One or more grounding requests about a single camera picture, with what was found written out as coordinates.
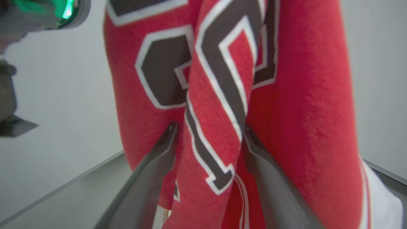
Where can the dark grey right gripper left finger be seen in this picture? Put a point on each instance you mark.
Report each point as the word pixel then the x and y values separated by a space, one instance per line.
pixel 143 190

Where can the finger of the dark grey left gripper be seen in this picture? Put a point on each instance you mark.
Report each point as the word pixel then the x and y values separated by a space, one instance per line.
pixel 16 127

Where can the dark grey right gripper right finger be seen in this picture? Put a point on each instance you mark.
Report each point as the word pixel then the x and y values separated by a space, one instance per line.
pixel 279 197

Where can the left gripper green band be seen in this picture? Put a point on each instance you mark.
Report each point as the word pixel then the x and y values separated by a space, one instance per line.
pixel 38 14

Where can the red basketball jersey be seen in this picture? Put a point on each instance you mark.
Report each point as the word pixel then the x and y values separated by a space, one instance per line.
pixel 305 95

